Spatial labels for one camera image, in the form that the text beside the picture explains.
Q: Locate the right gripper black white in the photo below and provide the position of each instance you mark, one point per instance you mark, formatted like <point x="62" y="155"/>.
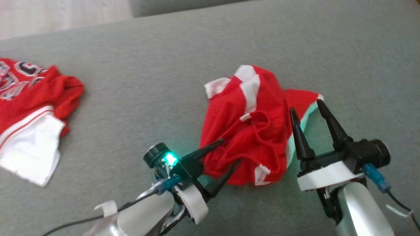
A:
<point x="328" y="175"/>

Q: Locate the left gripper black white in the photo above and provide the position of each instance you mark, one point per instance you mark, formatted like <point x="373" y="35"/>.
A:
<point x="193" y="203"/>

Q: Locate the red shorts with white stripes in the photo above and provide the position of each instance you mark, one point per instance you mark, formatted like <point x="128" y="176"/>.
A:
<point x="249" y="147"/>

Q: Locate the left robot arm silver white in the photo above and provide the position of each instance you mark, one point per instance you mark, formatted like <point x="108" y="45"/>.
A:
<point x="144" y="213"/>

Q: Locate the grey sofa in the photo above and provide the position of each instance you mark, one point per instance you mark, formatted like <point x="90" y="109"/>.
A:
<point x="157" y="91"/>

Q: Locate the white tape tag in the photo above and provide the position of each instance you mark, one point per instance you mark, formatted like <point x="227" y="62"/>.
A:
<point x="398" y="212"/>
<point x="108" y="207"/>

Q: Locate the grey sofa side cushion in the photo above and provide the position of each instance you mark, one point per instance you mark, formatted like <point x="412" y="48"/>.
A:
<point x="170" y="7"/>

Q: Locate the red printed jersey white trim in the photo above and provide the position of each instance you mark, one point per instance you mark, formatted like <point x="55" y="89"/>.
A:
<point x="32" y="95"/>

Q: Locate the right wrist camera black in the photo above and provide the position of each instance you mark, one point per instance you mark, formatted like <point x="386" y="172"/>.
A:
<point x="370" y="152"/>

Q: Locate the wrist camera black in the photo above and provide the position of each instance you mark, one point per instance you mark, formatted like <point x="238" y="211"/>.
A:
<point x="154" y="155"/>
<point x="370" y="152"/>

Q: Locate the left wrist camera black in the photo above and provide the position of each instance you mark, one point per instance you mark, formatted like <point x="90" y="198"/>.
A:
<point x="154" y="155"/>

